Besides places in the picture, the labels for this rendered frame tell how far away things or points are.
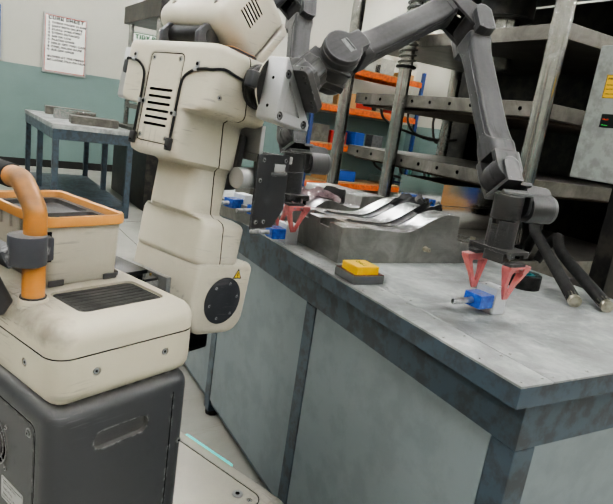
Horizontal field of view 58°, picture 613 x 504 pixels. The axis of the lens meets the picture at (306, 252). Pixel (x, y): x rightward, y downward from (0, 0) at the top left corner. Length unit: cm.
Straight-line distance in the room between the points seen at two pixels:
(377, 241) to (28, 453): 89
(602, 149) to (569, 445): 107
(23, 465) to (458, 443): 70
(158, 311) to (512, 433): 59
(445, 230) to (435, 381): 58
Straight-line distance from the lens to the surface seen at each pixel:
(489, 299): 117
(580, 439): 112
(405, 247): 147
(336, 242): 136
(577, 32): 210
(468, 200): 236
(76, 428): 90
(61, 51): 844
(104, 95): 856
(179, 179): 118
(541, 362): 100
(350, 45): 114
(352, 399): 131
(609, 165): 191
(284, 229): 147
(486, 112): 124
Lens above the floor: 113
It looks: 13 degrees down
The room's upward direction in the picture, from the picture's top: 8 degrees clockwise
